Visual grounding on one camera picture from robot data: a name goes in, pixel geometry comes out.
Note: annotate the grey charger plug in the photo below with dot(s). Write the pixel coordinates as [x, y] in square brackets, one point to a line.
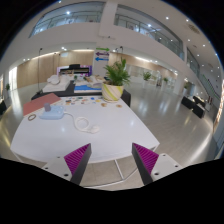
[47, 107]

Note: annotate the light blue power strip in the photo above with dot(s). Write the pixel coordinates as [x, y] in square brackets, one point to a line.
[56, 112]

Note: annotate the green potted plant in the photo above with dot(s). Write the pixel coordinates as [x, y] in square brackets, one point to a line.
[117, 74]

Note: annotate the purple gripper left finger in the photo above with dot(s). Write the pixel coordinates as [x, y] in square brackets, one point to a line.
[77, 162]

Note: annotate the black chair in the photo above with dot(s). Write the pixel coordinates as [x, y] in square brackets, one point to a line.
[126, 97]

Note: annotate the striped plant pot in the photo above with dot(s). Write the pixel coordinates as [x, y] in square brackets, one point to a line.
[112, 93]

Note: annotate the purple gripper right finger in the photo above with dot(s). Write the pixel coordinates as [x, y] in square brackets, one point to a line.
[145, 160]

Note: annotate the black sofa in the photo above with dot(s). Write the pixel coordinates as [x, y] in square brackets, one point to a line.
[195, 105]

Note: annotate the red mat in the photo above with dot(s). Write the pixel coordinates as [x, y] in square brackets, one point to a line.
[38, 103]

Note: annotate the white table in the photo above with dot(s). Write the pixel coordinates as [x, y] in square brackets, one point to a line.
[110, 128]

